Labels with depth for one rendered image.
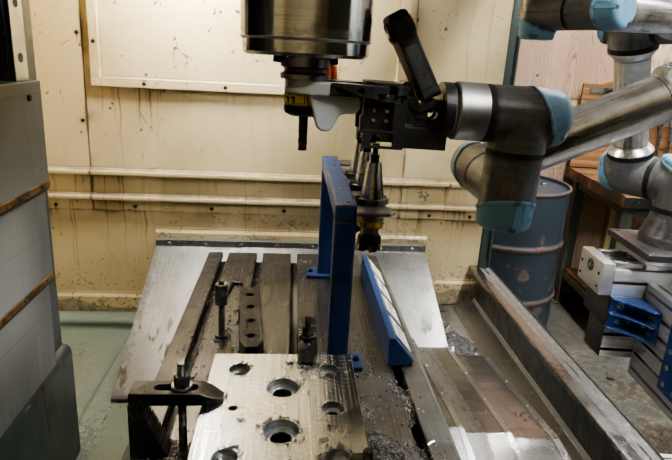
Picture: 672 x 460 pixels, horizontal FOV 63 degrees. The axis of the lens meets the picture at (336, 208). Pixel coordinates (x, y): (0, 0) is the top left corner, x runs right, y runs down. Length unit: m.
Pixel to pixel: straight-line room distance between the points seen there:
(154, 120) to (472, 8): 1.02
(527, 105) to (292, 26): 0.31
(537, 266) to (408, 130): 2.28
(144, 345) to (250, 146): 0.66
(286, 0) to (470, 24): 1.21
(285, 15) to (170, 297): 1.20
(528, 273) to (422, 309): 1.30
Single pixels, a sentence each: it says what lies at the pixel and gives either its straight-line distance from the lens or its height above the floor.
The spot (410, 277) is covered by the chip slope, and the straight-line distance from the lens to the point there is 1.78.
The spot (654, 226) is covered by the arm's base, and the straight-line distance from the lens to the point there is 1.66.
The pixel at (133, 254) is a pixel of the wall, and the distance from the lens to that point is 1.90.
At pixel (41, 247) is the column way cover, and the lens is 1.05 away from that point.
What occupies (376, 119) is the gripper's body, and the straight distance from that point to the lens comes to 0.69.
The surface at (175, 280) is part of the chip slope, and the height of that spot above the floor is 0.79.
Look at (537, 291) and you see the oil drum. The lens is 3.00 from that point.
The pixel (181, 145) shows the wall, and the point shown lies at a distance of 1.77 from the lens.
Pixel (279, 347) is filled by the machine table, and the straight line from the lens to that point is 1.15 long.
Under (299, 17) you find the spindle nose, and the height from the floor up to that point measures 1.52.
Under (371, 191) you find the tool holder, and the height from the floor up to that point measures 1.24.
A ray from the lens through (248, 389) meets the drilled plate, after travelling 0.87.
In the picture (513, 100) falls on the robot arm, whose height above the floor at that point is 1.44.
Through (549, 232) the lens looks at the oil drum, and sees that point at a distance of 2.91.
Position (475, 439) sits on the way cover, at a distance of 1.20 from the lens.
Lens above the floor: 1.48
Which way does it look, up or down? 16 degrees down
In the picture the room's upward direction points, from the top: 3 degrees clockwise
